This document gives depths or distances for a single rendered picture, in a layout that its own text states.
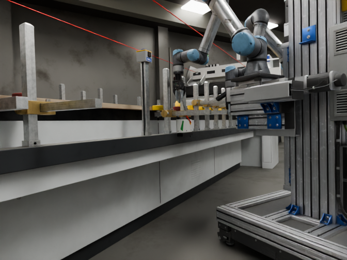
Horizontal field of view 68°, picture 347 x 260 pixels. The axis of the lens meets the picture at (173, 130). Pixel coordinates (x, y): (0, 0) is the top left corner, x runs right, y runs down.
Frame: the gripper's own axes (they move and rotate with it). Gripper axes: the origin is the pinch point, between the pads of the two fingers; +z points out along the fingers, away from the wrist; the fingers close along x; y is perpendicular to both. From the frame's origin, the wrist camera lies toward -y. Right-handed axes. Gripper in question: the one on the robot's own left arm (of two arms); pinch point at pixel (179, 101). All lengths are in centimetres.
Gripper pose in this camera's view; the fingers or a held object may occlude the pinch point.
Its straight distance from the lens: 183.9
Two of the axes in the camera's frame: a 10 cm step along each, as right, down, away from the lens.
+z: 0.3, 10.0, 0.3
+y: -1.6, 0.3, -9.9
